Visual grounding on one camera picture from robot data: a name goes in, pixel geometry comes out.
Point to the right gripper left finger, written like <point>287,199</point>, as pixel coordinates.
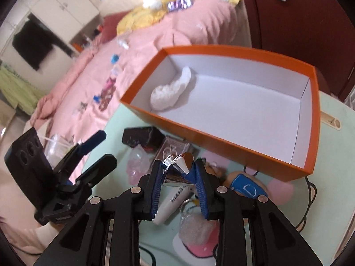
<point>109,223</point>

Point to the clear cup with lime lid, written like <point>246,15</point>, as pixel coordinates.
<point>55,148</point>

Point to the blue cap small bottle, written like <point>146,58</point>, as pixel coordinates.
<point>97,99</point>

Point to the dark red embossed box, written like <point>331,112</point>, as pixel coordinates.
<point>149,138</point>

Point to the dark red pillow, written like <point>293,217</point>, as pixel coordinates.
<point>109,26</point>

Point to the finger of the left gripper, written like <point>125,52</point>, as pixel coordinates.
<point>96,172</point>
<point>91,142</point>

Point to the white fluffy cloth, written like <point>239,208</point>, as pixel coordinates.
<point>166,96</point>

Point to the dark red wooden door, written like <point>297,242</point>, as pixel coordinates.
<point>318,32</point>

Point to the light blue small toy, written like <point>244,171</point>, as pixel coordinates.
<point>114,59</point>

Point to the white charger plug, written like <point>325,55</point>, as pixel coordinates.
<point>152,4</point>

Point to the pink bed quilt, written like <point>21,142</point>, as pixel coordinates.
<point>69,109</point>

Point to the brown snowflake card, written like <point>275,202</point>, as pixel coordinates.
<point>106,95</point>

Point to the brown playing card box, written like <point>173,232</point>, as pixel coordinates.
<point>171,146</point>

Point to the orange cardboard box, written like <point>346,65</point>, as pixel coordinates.
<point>255,107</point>

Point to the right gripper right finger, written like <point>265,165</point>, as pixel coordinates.
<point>274,240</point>

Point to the small doll figure keychain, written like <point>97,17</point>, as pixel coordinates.
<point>189,204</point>

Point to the yellow pillow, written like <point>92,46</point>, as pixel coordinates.
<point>213,18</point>

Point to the mint green lap table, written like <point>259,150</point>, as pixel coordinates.
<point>321,205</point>

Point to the white spray bottle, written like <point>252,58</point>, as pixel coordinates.
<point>123,44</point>

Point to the white cream tube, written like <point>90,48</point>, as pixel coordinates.
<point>172,202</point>

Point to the pink heart shaped box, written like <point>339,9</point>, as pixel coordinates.
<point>138,165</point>

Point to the clear small bottle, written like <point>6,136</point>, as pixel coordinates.
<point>114,72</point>

